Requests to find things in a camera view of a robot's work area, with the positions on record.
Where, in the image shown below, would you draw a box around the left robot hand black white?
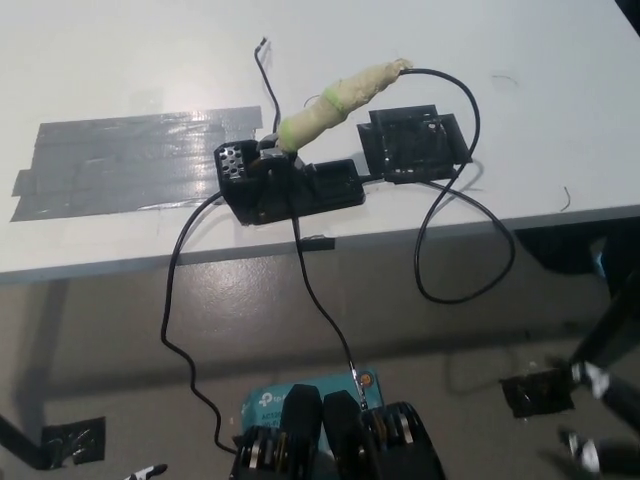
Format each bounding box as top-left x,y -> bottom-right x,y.
124,462 -> 169,480

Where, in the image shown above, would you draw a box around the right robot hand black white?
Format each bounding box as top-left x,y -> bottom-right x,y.
549,355 -> 640,480

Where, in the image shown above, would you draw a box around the black soldering iron cable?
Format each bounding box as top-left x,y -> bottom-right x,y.
362,67 -> 516,305

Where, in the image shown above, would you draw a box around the soldering iron beige taped handle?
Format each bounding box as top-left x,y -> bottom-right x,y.
276,57 -> 415,154

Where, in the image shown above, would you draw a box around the robot torso black blocks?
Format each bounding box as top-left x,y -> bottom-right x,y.
228,383 -> 447,480

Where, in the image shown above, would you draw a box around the black soldering iron base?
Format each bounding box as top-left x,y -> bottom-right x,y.
213,132 -> 369,226

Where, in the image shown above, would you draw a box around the black floor tape patch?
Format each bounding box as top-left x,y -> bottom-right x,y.
39,416 -> 108,464
498,367 -> 576,420

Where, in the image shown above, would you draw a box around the black bulky object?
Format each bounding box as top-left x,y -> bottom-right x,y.
517,225 -> 640,289

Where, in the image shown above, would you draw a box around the teal tp-link box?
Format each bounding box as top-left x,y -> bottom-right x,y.
238,367 -> 387,480

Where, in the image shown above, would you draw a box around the small black tape strip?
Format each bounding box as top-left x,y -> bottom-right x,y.
298,236 -> 336,253

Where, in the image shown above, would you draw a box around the black plastic fixture block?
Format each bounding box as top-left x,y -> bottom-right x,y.
356,103 -> 474,184

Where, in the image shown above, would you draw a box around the black frame leg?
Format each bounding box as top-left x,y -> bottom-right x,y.
567,269 -> 640,369
0,412 -> 49,472

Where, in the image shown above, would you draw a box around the long black cable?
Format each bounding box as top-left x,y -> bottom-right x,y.
159,192 -> 241,456

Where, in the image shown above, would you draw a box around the black cable with silver plug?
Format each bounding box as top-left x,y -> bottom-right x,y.
287,192 -> 369,414

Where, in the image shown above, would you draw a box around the grey duct tape patch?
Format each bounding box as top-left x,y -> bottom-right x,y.
7,103 -> 265,224

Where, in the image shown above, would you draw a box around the thin black wire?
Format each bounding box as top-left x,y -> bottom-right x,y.
252,37 -> 281,139

